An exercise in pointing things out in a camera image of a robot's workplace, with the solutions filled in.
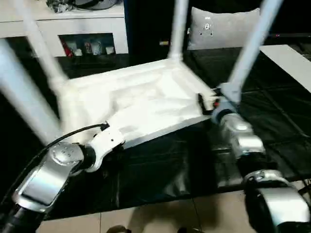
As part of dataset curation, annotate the white plastic table top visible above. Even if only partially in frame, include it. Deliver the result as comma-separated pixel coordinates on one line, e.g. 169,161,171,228
57,58,219,149

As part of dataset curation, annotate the white plastic table leg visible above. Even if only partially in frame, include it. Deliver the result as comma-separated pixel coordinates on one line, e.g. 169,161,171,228
11,0,69,95
226,0,284,105
0,38,66,146
167,0,191,63

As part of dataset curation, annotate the black work mat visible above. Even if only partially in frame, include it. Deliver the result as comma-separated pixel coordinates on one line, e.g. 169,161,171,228
0,44,311,219

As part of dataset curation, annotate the black cabinet with gold label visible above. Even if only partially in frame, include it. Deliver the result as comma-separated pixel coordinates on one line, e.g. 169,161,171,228
127,0,192,56

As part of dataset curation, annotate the dark grey helmet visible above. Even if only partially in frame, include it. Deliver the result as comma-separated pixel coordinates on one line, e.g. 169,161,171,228
73,0,120,9

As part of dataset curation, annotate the white cabinet with glass doors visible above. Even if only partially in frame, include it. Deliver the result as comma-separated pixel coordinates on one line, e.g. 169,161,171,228
0,0,129,56

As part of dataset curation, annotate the dark clutter pile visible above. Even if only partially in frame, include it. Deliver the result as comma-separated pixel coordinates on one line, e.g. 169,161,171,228
48,0,73,13

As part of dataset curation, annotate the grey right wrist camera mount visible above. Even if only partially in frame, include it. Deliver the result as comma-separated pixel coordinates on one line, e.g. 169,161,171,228
214,83,241,107

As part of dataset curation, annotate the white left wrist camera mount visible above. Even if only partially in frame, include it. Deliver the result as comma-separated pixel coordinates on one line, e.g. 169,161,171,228
87,125,126,173

